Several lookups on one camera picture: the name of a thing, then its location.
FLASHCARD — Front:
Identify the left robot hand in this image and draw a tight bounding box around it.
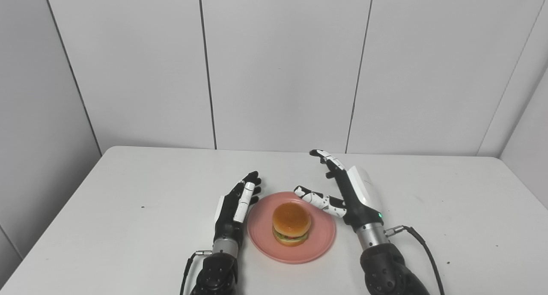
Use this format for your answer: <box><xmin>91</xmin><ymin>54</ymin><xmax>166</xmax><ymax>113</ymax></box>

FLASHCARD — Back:
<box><xmin>213</xmin><ymin>171</ymin><xmax>262</xmax><ymax>248</ymax></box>

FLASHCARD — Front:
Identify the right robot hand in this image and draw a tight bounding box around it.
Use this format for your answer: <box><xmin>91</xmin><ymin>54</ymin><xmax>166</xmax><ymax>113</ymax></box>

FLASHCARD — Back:
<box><xmin>294</xmin><ymin>149</ymin><xmax>384</xmax><ymax>234</ymax></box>

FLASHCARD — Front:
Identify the toy hamburger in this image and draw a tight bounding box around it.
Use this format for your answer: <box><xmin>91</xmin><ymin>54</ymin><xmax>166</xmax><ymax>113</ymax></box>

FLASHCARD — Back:
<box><xmin>272</xmin><ymin>202</ymin><xmax>312</xmax><ymax>247</ymax></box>

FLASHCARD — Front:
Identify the pink plate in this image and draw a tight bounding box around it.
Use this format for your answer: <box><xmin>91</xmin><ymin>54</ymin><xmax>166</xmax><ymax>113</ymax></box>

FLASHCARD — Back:
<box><xmin>247</xmin><ymin>191</ymin><xmax>337</xmax><ymax>265</ymax></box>

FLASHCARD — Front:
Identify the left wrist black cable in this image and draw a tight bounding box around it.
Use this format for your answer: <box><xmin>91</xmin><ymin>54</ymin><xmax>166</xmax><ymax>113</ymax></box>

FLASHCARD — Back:
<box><xmin>179</xmin><ymin>250</ymin><xmax>213</xmax><ymax>295</ymax></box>

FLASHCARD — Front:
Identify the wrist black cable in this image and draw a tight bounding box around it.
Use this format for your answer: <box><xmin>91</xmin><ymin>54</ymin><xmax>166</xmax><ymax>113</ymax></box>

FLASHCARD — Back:
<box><xmin>384</xmin><ymin>225</ymin><xmax>446</xmax><ymax>295</ymax></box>
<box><xmin>179</xmin><ymin>250</ymin><xmax>213</xmax><ymax>295</ymax></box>

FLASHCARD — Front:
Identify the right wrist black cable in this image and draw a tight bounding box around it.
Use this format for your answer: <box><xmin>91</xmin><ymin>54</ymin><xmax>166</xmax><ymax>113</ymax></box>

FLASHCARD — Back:
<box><xmin>384</xmin><ymin>225</ymin><xmax>446</xmax><ymax>295</ymax></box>

